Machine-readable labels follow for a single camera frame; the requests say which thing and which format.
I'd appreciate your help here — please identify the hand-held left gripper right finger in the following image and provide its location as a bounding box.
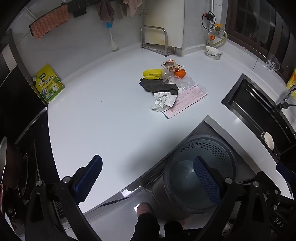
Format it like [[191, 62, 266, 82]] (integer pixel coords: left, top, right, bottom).
[[193, 156, 274, 241]]

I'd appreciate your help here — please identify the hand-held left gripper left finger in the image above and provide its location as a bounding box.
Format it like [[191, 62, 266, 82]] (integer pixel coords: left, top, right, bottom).
[[25, 155, 103, 241]]

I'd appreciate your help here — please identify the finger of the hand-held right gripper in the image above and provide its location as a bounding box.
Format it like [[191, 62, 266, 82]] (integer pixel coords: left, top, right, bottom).
[[276, 162, 296, 186]]

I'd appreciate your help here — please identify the grey perforated trash bin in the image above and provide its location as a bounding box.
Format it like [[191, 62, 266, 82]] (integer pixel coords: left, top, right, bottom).
[[151, 134, 237, 221]]

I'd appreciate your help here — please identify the clear plastic bag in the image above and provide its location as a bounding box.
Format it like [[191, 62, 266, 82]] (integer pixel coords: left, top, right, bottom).
[[178, 74, 207, 93]]

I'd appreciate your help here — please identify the small white cup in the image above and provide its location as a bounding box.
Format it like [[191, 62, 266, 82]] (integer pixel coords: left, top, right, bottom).
[[261, 132, 275, 150]]

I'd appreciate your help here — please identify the dark steel sink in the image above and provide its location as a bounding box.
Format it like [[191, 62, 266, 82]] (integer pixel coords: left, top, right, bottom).
[[221, 74, 296, 161]]

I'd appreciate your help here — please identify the metal faucet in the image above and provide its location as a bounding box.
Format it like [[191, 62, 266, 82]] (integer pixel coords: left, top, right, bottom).
[[276, 85, 296, 110]]

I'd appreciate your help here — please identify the pink plastic sleeve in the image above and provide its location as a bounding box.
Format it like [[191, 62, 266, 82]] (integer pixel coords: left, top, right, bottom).
[[163, 85, 208, 119]]

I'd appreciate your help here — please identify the crumpled white paper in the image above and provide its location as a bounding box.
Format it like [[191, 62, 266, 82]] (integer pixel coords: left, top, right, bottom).
[[150, 91, 177, 113]]

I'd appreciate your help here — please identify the yellow oil bottle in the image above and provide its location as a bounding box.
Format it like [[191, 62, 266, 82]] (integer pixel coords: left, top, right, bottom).
[[287, 67, 296, 100]]

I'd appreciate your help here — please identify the green yellow seasoning packet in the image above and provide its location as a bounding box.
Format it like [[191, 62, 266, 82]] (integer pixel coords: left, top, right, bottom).
[[32, 65, 65, 104]]

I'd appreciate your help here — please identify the black cloth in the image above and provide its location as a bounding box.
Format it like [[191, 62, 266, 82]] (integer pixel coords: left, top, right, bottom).
[[139, 78, 179, 96]]

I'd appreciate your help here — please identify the clear glass mug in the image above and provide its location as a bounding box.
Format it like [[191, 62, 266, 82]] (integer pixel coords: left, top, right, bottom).
[[265, 53, 281, 71]]

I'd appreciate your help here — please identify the yellow plastic lid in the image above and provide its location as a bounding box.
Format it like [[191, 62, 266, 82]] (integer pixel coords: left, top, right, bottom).
[[143, 69, 163, 80]]

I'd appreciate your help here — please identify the red and white snack packet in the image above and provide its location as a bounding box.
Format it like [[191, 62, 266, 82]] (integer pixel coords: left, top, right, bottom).
[[161, 59, 184, 76]]

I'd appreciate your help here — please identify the white patterned bowl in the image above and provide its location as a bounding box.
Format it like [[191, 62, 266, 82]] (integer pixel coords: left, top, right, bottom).
[[205, 46, 223, 60]]

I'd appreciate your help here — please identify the white and blue bottle brush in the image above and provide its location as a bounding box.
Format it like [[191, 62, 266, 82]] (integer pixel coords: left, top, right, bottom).
[[106, 22, 119, 52]]

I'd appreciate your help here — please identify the metal rack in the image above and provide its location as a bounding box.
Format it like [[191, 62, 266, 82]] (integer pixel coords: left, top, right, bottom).
[[140, 26, 175, 57]]

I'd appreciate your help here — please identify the dark framed window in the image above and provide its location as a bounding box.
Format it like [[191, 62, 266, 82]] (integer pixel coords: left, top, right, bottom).
[[228, 0, 296, 78]]

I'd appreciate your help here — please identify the orange sponge cloth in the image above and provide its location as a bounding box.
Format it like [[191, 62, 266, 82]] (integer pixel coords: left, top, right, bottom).
[[29, 5, 71, 39]]

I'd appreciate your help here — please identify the black and red gas device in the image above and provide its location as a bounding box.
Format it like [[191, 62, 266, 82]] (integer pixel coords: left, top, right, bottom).
[[202, 11, 215, 29]]

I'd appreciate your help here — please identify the white cutting board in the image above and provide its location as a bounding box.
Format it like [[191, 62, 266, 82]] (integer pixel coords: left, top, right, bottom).
[[144, 0, 185, 48]]

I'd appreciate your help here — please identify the brown hanging towel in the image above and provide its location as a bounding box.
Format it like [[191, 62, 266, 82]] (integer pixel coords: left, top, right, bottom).
[[97, 0, 115, 24]]

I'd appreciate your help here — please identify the pink hanging towel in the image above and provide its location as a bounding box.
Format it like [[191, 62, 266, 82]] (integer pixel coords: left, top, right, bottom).
[[122, 0, 143, 17]]

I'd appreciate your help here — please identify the yellow gas hose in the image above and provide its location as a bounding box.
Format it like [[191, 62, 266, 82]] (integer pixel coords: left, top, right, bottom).
[[214, 30, 228, 47]]

